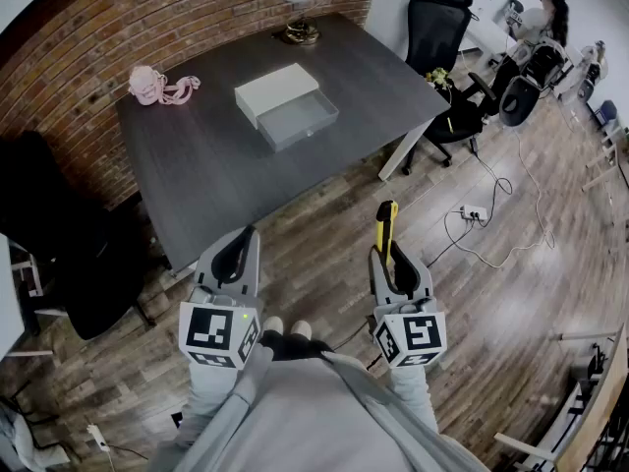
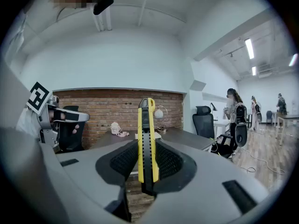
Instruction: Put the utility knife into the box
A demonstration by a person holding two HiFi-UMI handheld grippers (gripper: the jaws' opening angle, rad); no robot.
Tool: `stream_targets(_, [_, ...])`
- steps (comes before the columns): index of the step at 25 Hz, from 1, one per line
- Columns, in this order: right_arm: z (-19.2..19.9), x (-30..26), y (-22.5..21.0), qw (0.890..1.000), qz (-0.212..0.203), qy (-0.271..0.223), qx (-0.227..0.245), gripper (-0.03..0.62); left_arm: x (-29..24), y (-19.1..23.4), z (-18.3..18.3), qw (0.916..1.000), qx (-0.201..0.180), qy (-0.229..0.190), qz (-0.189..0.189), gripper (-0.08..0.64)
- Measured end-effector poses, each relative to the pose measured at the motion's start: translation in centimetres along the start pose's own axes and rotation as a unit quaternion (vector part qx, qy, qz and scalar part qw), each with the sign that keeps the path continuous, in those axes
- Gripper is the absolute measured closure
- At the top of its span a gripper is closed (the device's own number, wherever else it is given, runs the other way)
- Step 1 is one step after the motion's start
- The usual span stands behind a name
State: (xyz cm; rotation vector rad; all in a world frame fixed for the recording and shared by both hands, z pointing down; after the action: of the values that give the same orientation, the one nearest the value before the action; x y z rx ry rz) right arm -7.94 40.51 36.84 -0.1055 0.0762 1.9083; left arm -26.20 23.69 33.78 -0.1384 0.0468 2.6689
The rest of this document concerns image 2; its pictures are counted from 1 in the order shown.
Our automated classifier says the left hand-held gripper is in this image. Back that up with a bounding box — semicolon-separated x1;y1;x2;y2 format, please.
26;81;91;149

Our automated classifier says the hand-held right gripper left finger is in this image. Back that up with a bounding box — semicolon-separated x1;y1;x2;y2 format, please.
56;139;139;222

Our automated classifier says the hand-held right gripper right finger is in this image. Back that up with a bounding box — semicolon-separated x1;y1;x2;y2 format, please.
140;138;270;224

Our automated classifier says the yellow black utility knife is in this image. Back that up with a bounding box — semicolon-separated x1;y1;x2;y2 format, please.
137;98;160;196

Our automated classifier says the white paper sheet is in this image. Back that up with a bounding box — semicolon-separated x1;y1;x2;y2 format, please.
134;132;162;140

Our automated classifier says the person's left forearm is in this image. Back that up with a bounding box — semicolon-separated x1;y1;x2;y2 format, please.
15;107;42;140

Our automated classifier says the person's left hand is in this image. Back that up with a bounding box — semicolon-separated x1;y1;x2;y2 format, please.
48;111;80;135

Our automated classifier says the black mesh office chair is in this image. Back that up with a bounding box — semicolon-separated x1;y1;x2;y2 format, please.
55;105;86;153
192;105;235;159

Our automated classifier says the white desk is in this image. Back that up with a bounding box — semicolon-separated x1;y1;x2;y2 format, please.
213;119;231;139

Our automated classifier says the white globe lamp brass stand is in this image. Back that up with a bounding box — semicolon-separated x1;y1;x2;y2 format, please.
154;105;168;133

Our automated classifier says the white ceiling tube fixture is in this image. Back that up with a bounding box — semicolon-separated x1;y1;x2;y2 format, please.
92;7;113;32

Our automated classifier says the wooden table with white legs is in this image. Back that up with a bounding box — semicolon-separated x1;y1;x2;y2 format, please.
271;114;299;147

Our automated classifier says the ceiling air vent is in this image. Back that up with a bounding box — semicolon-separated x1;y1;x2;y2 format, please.
257;63;275;79

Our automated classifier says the pink bag with strap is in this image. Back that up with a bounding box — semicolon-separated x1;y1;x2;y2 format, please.
110;121;130;138

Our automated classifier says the yellow green cable bundle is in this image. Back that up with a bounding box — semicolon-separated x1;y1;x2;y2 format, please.
209;137;223;158

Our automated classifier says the white floor cable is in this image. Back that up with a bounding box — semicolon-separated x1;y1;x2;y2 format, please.
240;147;286;176

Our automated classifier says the black head camera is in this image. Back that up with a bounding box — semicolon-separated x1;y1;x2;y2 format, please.
93;0;114;16

